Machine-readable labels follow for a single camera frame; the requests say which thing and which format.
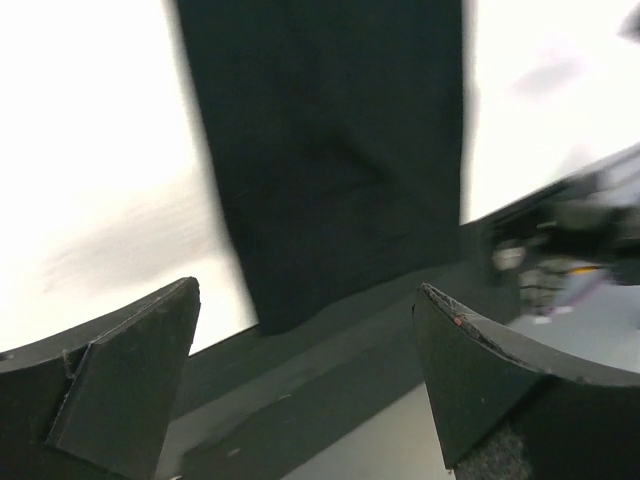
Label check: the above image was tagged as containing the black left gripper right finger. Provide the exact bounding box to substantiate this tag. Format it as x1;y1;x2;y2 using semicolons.
413;284;639;470

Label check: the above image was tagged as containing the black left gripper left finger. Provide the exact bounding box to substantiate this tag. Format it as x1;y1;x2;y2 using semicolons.
1;277;200;480

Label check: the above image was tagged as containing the black t-shirt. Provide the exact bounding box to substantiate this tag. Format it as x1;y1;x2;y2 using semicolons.
177;1;463;335

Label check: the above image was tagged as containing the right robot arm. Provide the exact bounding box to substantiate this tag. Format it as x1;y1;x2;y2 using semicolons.
479;145;639;323

